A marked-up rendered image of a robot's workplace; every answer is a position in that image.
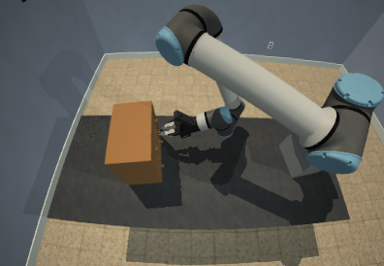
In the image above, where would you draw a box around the brown wooden chest of drawers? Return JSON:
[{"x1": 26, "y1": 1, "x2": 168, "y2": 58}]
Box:
[{"x1": 105, "y1": 101, "x2": 162, "y2": 184}]

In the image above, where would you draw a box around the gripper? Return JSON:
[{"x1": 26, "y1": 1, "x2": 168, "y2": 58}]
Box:
[{"x1": 158, "y1": 116, "x2": 201, "y2": 138}]

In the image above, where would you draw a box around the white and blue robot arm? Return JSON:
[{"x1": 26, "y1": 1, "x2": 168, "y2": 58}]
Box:
[{"x1": 155, "y1": 5, "x2": 384, "y2": 174}]

